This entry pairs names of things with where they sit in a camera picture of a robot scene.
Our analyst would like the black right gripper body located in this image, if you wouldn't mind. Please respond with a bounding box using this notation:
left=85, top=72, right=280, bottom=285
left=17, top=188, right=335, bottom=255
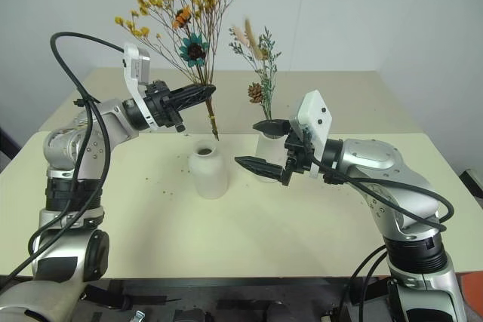
left=280, top=125, right=316, bottom=188

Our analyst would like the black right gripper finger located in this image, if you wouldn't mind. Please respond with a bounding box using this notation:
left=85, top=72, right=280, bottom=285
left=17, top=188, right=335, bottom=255
left=252, top=119, right=291, bottom=137
left=234, top=155, right=285, bottom=184

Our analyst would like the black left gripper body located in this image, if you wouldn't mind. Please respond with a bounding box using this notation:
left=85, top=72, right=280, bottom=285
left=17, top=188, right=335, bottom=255
left=143, top=79, right=186, bottom=133

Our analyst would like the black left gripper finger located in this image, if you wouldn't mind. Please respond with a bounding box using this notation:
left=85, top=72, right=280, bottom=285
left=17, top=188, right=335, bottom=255
left=169, top=84, right=217, bottom=100
left=171, top=92, right=215, bottom=113

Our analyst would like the yellow dried flower bouquet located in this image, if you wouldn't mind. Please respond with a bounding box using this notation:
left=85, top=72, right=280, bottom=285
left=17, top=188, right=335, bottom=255
left=114, top=0, right=243, bottom=143

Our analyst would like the white ceramic vase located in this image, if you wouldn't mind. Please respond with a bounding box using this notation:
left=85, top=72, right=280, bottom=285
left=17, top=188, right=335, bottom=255
left=254, top=131, right=288, bottom=184
left=187, top=137, right=230, bottom=201

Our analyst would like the green pine cone bouquet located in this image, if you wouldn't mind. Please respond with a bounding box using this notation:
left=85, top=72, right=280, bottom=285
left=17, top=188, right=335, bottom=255
left=228, top=16, right=282, bottom=121

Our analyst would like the dark rounded shape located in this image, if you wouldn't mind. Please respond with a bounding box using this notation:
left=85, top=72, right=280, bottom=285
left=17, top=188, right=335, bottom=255
left=263, top=301, right=291, bottom=322

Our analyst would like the black background object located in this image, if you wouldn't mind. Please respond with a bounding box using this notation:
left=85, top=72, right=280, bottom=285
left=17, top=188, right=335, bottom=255
left=0, top=127, right=22, bottom=167
left=459, top=168, right=483, bottom=199

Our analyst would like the orange background object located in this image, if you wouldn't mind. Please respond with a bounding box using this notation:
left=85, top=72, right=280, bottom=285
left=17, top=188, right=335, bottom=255
left=463, top=271, right=483, bottom=322

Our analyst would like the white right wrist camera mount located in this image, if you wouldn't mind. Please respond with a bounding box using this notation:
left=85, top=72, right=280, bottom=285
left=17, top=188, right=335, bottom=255
left=289, top=90, right=334, bottom=179

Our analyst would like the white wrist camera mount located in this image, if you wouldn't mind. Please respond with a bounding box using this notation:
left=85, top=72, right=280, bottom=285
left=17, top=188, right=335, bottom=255
left=121, top=42, right=156, bottom=129
left=289, top=90, right=334, bottom=179

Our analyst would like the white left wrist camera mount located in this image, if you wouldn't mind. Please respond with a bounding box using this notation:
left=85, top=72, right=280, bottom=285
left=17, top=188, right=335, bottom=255
left=121, top=42, right=156, bottom=129

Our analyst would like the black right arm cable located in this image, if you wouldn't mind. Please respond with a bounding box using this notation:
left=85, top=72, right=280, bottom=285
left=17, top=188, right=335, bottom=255
left=311, top=158, right=456, bottom=322

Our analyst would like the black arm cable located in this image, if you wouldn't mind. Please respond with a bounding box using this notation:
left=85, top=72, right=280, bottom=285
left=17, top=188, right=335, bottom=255
left=311, top=158, right=456, bottom=322
left=0, top=31, right=126, bottom=290

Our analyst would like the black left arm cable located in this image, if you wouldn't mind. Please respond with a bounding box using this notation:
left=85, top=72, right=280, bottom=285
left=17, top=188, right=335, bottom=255
left=0, top=31, right=126, bottom=290

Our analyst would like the black under-table frame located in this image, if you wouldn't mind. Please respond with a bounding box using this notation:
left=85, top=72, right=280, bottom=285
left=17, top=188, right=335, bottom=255
left=81, top=278, right=389, bottom=322

